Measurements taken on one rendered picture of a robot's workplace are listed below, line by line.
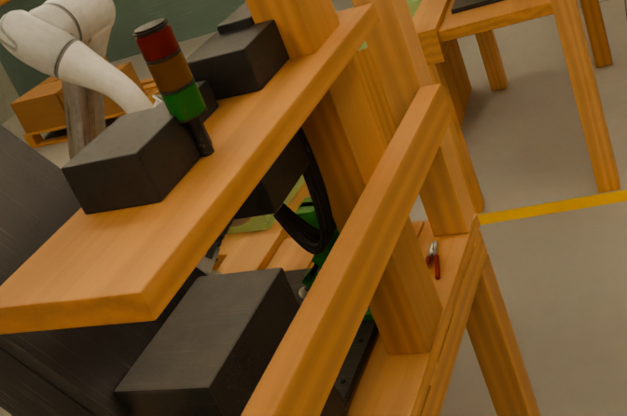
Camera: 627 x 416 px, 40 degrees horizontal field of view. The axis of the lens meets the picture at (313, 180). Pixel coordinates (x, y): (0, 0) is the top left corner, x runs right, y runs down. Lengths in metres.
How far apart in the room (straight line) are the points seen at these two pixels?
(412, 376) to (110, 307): 0.88
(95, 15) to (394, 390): 1.12
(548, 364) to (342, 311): 1.80
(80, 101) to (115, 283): 1.32
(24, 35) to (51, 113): 5.73
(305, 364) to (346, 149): 0.48
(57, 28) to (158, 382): 0.98
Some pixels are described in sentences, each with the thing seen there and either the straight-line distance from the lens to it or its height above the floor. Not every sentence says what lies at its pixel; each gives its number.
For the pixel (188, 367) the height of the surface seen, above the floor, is 1.24.
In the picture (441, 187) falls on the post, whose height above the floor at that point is 1.01.
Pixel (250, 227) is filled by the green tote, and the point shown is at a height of 0.81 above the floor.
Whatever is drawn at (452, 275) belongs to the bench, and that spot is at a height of 0.88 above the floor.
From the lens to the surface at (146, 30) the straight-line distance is 1.14.
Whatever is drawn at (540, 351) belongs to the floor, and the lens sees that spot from 3.09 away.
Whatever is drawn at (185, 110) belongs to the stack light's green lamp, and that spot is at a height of 1.62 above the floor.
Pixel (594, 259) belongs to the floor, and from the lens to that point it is 3.47.
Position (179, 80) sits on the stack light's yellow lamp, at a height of 1.66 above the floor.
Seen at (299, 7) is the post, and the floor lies 1.62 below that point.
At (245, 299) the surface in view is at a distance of 1.44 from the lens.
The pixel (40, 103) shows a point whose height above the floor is 0.39.
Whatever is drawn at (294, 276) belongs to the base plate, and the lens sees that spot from 2.14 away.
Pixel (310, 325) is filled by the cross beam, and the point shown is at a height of 1.28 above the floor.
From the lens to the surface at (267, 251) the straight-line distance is 2.31.
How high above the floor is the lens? 1.93
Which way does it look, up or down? 23 degrees down
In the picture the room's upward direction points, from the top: 22 degrees counter-clockwise
